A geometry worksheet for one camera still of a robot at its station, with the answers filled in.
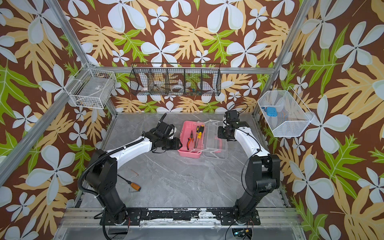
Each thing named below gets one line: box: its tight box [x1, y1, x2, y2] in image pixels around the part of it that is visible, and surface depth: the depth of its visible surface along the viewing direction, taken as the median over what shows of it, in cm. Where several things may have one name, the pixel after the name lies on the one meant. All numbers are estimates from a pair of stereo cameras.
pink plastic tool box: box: [177, 120, 206, 159], surface depth 100 cm
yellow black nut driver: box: [197, 125, 205, 139], surface depth 100 cm
